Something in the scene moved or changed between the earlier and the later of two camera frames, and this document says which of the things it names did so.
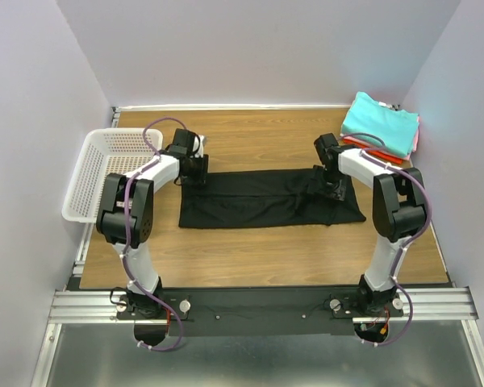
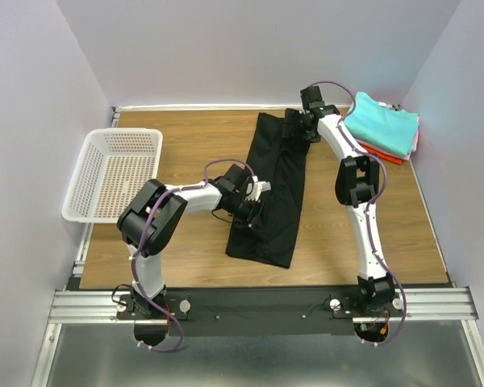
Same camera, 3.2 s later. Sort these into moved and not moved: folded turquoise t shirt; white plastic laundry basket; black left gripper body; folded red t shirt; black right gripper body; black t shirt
Moved: black left gripper body; black right gripper body; black t shirt
Not moved: white plastic laundry basket; folded red t shirt; folded turquoise t shirt
